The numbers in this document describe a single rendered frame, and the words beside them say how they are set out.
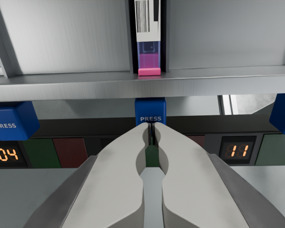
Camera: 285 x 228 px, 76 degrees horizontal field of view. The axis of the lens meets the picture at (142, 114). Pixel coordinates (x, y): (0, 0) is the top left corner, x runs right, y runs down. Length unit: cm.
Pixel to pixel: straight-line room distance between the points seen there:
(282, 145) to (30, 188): 94
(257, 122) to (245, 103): 77
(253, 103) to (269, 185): 36
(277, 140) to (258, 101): 81
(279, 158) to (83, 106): 84
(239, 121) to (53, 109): 90
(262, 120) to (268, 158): 4
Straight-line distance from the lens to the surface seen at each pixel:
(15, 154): 22
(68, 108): 97
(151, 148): 17
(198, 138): 17
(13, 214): 104
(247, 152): 20
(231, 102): 59
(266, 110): 40
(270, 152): 21
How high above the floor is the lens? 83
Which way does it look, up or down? 74 degrees down
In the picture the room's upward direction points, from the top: 11 degrees counter-clockwise
